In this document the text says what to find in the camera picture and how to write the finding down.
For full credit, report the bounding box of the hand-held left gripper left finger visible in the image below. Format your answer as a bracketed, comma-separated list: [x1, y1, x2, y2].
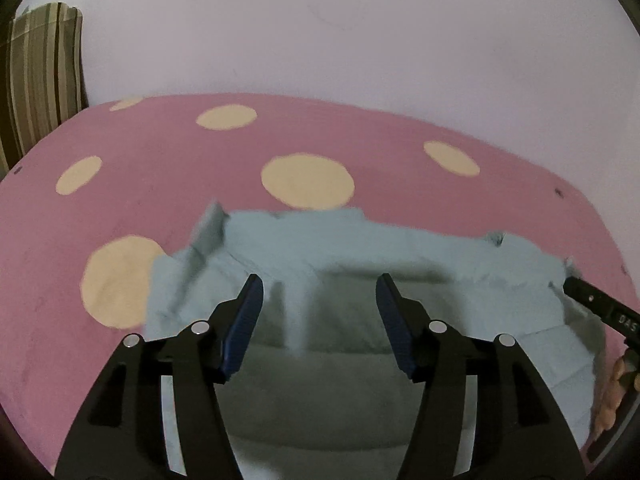
[54, 274, 264, 480]

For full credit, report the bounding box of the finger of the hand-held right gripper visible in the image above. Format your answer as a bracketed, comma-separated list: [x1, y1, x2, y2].
[562, 275, 613, 323]

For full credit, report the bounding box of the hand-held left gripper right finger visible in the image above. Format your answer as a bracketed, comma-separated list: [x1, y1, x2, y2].
[376, 273, 587, 480]

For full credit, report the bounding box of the light blue quilted jacket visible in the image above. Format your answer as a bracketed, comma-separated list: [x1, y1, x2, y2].
[144, 200, 609, 480]

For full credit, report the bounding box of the person's right hand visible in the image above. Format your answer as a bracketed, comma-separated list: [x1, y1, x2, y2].
[591, 355, 640, 437]

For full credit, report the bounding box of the pink polka-dot bed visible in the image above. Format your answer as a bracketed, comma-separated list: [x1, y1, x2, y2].
[0, 92, 637, 476]

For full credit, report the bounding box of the striped fabric headboard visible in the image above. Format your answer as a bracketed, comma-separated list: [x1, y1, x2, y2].
[0, 2, 84, 177]

